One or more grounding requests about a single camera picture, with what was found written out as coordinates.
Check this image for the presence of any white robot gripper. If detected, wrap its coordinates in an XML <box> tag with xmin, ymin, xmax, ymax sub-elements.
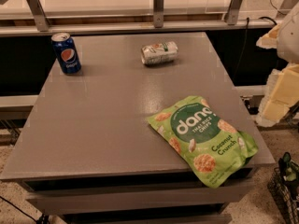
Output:
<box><xmin>256</xmin><ymin>2</ymin><xmax>299</xmax><ymax>127</ymax></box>

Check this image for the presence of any green rice chip bag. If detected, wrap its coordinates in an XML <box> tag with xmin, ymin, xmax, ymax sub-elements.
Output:
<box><xmin>147</xmin><ymin>96</ymin><xmax>258</xmax><ymax>189</ymax></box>

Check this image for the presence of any white 7up can lying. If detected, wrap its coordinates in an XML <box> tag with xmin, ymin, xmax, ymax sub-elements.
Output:
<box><xmin>141</xmin><ymin>41</ymin><xmax>178</xmax><ymax>65</ymax></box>

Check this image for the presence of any blue Pepsi can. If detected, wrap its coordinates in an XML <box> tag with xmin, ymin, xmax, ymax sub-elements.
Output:
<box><xmin>51</xmin><ymin>33</ymin><xmax>81</xmax><ymax>75</ymax></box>

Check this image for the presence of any grey drawer cabinet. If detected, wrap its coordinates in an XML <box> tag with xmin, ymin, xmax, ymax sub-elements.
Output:
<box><xmin>1</xmin><ymin>33</ymin><xmax>274</xmax><ymax>224</ymax></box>

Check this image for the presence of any metal rail frame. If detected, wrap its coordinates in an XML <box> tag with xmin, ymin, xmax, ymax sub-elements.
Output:
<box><xmin>0</xmin><ymin>0</ymin><xmax>298</xmax><ymax>36</ymax></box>

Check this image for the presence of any black wire basket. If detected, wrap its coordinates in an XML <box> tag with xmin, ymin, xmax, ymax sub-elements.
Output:
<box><xmin>267</xmin><ymin>152</ymin><xmax>299</xmax><ymax>224</ymax></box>

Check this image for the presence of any black floor cable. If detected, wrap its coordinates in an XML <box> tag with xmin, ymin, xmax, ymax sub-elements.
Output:
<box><xmin>0</xmin><ymin>194</ymin><xmax>50</xmax><ymax>224</ymax></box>

